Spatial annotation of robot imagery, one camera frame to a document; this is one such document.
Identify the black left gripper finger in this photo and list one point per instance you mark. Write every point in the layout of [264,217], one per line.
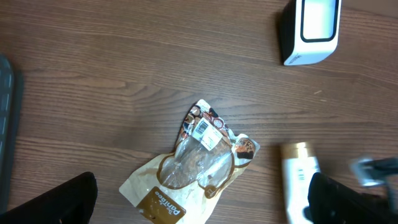
[69,203]

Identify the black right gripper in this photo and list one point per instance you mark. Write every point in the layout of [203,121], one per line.
[332,202]

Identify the white bamboo print tube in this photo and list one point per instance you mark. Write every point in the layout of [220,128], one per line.
[299,163]

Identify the clear brown snack pouch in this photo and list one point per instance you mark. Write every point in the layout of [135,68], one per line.
[184,186]

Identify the white barcode scanner stand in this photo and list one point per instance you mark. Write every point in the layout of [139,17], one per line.
[308,31]

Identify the grey plastic mesh basket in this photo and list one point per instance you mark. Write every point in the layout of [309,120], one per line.
[12,88]

